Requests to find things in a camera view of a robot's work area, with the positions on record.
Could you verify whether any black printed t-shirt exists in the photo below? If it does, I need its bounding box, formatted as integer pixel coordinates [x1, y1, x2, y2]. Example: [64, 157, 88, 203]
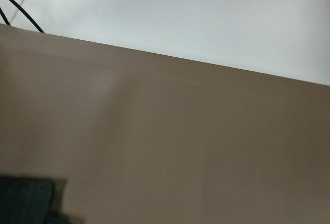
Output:
[1, 174, 86, 223]

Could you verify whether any black cable on white table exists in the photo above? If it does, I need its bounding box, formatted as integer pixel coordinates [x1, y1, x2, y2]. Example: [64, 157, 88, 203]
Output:
[0, 0, 45, 33]

